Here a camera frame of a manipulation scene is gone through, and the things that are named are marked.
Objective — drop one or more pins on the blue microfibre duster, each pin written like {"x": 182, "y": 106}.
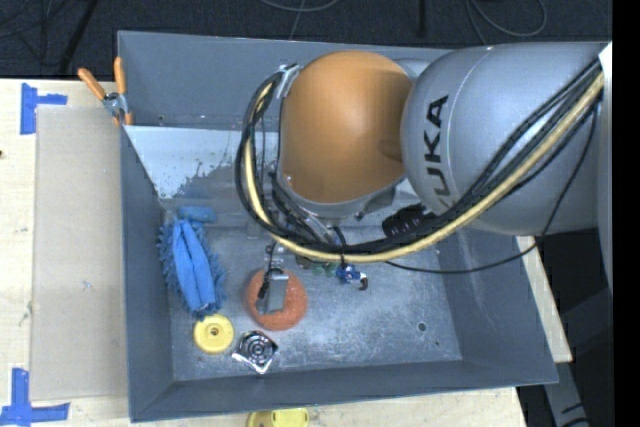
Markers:
{"x": 192, "y": 265}

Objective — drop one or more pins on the grey metal bin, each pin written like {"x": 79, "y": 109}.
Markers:
{"x": 350, "y": 345}

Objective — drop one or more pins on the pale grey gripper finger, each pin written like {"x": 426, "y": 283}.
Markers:
{"x": 278, "y": 295}

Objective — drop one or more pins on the yellow round disc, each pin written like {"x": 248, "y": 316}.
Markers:
{"x": 214, "y": 334}

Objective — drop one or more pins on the orange ball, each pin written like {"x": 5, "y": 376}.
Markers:
{"x": 295, "y": 310}

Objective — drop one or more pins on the yellow flat round thing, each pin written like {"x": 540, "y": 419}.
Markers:
{"x": 277, "y": 418}

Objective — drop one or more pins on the pale flat board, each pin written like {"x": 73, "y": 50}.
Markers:
{"x": 75, "y": 240}

